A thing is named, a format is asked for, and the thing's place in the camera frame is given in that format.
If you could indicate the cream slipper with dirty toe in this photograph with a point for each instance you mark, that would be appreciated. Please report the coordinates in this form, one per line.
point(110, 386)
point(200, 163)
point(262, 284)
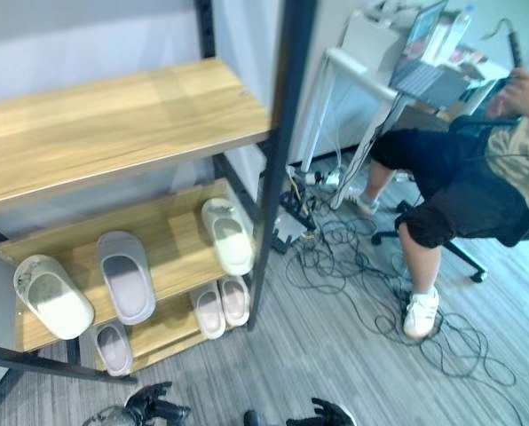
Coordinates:
point(229, 235)

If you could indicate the black office chair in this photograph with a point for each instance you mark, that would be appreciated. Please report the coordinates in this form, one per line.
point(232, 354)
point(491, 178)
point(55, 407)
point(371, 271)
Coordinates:
point(504, 222)

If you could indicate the small grey slipper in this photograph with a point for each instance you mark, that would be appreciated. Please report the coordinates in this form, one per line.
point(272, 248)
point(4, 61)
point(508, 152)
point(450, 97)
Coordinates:
point(112, 348)

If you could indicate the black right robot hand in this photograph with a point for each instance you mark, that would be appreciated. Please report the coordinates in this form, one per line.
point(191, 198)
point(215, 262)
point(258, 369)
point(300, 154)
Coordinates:
point(324, 412)

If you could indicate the white power strip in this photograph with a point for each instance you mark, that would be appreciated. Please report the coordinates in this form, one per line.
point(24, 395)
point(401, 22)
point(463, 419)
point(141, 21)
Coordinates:
point(324, 177)

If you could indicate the beige slipper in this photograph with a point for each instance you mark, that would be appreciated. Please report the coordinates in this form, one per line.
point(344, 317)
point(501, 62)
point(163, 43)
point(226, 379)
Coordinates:
point(234, 299)
point(209, 310)

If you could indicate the white desk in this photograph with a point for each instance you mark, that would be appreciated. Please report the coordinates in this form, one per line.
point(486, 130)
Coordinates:
point(371, 84)

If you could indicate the open grey laptop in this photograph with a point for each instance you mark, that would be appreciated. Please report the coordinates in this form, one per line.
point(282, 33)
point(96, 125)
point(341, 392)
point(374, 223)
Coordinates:
point(428, 66)

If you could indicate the white flat box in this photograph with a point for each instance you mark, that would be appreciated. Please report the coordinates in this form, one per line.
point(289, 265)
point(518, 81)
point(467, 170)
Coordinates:
point(289, 226)

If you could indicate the person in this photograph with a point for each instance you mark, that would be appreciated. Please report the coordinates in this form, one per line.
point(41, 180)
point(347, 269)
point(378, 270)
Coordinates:
point(460, 177)

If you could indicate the black handheld stick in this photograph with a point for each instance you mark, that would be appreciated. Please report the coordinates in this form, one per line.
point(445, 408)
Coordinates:
point(510, 40)

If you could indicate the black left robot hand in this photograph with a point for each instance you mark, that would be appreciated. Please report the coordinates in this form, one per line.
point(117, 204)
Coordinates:
point(151, 401)

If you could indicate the black metal wooden shoe rack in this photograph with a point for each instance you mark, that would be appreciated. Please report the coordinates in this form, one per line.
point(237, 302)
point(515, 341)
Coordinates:
point(127, 146)

